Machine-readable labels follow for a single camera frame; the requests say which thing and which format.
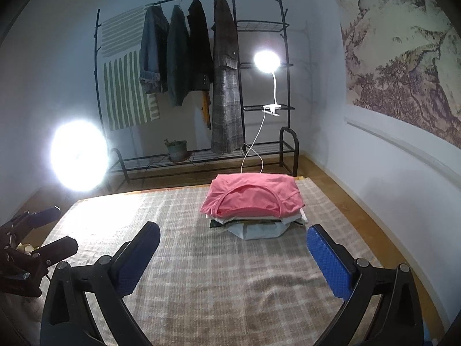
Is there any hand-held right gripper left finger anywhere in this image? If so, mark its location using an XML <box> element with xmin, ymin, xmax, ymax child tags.
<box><xmin>39</xmin><ymin>221</ymin><xmax>161</xmax><ymax>346</ymax></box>

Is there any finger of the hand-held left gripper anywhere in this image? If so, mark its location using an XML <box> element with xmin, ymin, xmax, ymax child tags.
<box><xmin>5</xmin><ymin>205</ymin><xmax>61</xmax><ymax>242</ymax></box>
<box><xmin>32</xmin><ymin>236</ymin><xmax>79</xmax><ymax>272</ymax></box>

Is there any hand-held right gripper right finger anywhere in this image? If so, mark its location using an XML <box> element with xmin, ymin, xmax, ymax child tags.
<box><xmin>305</xmin><ymin>223</ymin><xmax>429</xmax><ymax>346</ymax></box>

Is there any pink shirt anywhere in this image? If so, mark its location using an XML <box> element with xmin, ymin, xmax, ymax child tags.
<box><xmin>200</xmin><ymin>173</ymin><xmax>307</xmax><ymax>220</ymax></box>

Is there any black metal clothes rack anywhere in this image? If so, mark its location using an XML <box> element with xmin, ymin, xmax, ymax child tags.
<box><xmin>94</xmin><ymin>0</ymin><xmax>300</xmax><ymax>184</ymax></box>

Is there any white garment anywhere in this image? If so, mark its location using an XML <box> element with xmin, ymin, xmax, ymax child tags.
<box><xmin>205</xmin><ymin>207</ymin><xmax>308</xmax><ymax>226</ymax></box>

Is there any bright round lamp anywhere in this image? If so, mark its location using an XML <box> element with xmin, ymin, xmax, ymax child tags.
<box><xmin>50</xmin><ymin>120</ymin><xmax>109</xmax><ymax>192</ymax></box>

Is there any light grey folded garment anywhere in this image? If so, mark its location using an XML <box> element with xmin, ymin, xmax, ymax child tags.
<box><xmin>225</xmin><ymin>221</ymin><xmax>292</xmax><ymax>240</ymax></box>

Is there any beige plaid mat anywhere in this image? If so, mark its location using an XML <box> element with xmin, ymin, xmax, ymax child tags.
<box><xmin>22</xmin><ymin>176</ymin><xmax>445</xmax><ymax>346</ymax></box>

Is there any dark folded garment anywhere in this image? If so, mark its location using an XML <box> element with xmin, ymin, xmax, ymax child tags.
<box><xmin>209</xmin><ymin>218</ymin><xmax>285</xmax><ymax>228</ymax></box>

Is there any small potted plant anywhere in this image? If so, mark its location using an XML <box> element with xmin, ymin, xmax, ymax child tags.
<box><xmin>164</xmin><ymin>138</ymin><xmax>191</xmax><ymax>163</ymax></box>

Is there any green striped cloth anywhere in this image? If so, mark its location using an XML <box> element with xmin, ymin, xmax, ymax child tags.
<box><xmin>99</xmin><ymin>6</ymin><xmax>161</xmax><ymax>131</ymax></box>

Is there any orange scarf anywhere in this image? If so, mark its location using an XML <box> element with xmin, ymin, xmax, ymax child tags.
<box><xmin>201</xmin><ymin>90</ymin><xmax>212</xmax><ymax>130</ymax></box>

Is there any plaid long coat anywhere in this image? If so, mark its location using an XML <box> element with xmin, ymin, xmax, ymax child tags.
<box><xmin>210</xmin><ymin>0</ymin><xmax>243</xmax><ymax>154</ymax></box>

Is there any dark green jacket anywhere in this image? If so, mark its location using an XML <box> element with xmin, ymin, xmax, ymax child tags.
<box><xmin>166</xmin><ymin>5</ymin><xmax>191</xmax><ymax>108</ymax></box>

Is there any white clip lamp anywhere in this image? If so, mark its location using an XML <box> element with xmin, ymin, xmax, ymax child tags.
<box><xmin>253</xmin><ymin>50</ymin><xmax>282</xmax><ymax>116</ymax></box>

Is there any black jacket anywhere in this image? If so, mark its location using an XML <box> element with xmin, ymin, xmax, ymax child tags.
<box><xmin>186</xmin><ymin>0</ymin><xmax>214</xmax><ymax>92</ymax></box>

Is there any landscape wall mural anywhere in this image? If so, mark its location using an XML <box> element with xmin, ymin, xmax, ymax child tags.
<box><xmin>333</xmin><ymin>0</ymin><xmax>461</xmax><ymax>145</ymax></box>

